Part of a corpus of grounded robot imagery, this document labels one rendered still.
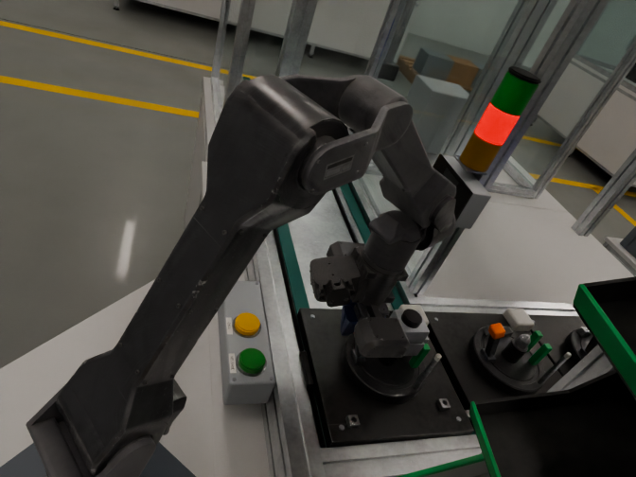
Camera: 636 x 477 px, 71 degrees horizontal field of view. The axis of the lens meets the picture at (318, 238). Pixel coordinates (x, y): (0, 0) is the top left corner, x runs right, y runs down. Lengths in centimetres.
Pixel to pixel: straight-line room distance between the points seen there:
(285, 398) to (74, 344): 36
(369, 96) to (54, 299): 184
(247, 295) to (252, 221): 51
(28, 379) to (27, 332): 117
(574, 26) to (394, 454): 64
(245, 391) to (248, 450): 10
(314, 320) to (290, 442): 22
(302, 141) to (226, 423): 58
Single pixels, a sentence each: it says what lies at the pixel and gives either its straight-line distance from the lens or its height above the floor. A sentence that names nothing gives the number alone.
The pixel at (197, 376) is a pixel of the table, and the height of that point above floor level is 86.
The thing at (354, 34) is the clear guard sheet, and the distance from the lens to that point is 186.
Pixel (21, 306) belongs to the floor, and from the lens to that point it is 206.
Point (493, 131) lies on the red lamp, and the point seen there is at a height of 133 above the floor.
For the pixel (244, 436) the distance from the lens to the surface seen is 76.
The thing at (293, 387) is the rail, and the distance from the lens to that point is 70.
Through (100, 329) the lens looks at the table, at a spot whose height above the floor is 86.
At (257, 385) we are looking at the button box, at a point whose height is 95.
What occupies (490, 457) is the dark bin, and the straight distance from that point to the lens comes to 44.
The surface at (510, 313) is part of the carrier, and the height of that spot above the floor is 99.
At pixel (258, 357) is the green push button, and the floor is 97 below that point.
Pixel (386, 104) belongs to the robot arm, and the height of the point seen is 143.
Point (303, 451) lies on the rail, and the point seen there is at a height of 95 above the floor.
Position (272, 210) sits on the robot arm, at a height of 137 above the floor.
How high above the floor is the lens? 153
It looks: 36 degrees down
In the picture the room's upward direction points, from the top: 21 degrees clockwise
